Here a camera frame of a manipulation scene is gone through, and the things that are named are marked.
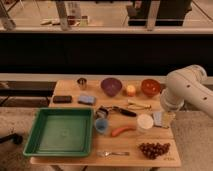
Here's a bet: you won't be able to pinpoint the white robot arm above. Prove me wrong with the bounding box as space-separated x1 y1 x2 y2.
160 65 213 119

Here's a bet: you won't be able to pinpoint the orange carrot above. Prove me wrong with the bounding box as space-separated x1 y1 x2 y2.
111 126 136 137

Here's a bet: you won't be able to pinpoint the black rectangular block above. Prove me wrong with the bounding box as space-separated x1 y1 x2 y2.
53 96 72 103

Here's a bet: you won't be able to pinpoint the blue plastic cup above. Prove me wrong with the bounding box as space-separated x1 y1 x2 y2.
94 118 109 134

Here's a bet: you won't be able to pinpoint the yellow orange fruit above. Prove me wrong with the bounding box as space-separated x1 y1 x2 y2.
126 85 136 97

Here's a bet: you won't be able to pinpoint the purple bowl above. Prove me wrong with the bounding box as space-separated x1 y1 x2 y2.
101 78 122 97

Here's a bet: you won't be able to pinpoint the bunch of dark grapes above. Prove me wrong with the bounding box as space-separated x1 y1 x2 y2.
139 143 170 160

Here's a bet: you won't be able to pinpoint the small metal cup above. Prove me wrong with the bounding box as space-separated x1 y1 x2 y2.
77 78 87 90

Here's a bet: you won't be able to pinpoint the wooden board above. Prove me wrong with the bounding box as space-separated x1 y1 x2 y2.
30 80 181 167

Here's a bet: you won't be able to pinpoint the green plastic tray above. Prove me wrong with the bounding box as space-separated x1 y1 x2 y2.
23 108 93 157

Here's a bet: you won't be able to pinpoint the gold metal tongs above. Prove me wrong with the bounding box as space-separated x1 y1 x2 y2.
127 100 151 110

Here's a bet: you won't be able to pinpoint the silver fork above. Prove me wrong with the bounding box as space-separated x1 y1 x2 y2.
97 151 130 157

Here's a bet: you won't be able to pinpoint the grey blue cloth pad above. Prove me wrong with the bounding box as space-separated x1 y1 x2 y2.
152 110 176 129

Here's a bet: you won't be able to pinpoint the black object on floor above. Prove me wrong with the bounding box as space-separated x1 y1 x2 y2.
0 133 23 145

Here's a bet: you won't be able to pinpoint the red bowl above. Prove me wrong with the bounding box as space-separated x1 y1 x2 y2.
141 79 161 98

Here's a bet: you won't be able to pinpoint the blue sponge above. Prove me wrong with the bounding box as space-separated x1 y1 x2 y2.
78 94 96 105

